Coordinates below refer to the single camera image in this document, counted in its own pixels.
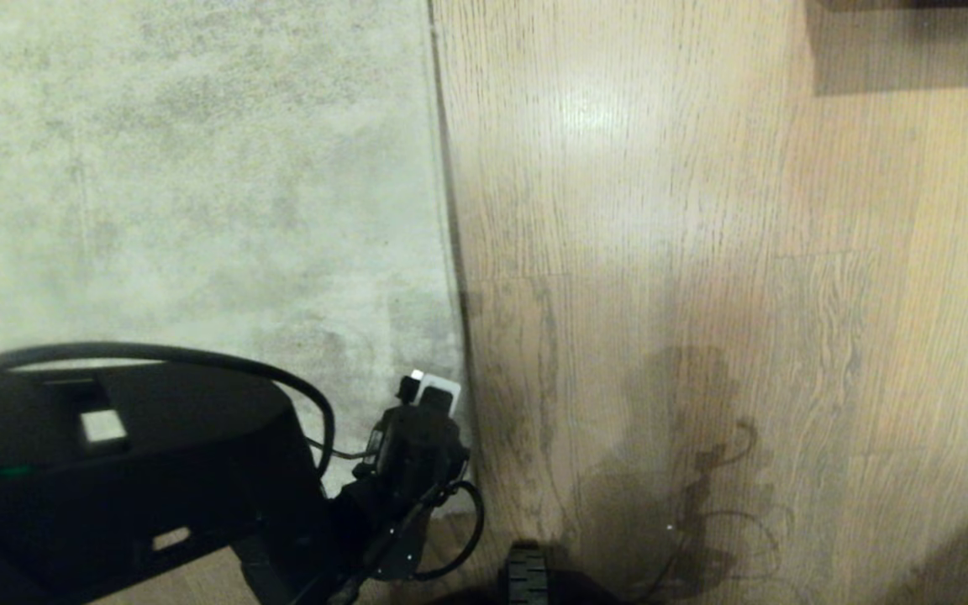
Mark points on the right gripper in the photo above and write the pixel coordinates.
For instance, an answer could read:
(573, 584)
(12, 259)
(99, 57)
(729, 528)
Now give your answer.
(527, 578)

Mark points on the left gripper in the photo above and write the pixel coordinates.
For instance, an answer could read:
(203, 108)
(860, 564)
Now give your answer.
(415, 449)

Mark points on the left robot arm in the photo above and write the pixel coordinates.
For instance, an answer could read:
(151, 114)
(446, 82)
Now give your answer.
(156, 479)

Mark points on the pale grey rug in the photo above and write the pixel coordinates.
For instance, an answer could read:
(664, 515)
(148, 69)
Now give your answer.
(181, 168)

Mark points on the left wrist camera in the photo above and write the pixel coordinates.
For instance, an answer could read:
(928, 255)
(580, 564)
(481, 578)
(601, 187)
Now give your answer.
(439, 393)

